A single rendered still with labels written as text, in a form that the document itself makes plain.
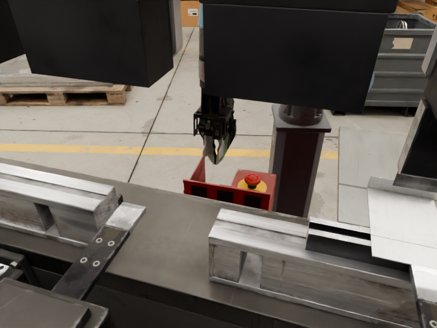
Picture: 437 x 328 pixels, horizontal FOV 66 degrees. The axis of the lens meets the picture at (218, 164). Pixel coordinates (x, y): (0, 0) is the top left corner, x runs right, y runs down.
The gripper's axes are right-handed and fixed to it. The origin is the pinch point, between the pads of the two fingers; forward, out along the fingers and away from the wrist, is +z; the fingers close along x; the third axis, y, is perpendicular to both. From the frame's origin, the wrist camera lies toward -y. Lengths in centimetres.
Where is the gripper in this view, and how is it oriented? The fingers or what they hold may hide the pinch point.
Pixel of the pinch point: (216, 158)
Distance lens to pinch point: 83.2
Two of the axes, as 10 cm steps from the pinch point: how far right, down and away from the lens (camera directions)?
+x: 9.7, 1.6, -2.1
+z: -0.3, 8.7, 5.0
